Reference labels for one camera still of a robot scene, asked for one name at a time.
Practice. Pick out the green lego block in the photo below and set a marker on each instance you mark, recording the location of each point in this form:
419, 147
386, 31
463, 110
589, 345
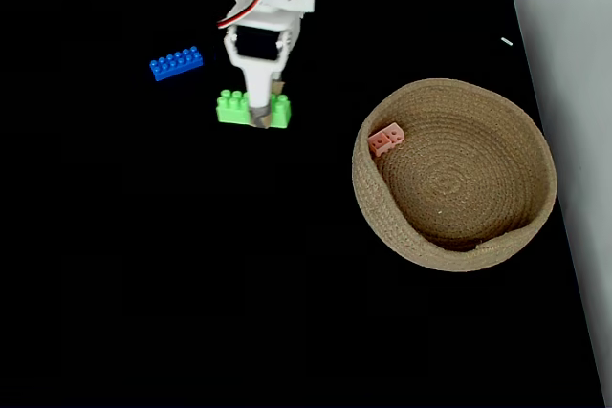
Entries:
232, 109

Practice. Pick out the blue lego block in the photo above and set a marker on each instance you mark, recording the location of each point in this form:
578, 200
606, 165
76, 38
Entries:
176, 63

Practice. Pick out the pink lego block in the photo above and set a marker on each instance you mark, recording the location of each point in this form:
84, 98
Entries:
385, 139

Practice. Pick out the small white scrap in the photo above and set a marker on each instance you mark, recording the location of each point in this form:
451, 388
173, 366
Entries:
507, 41

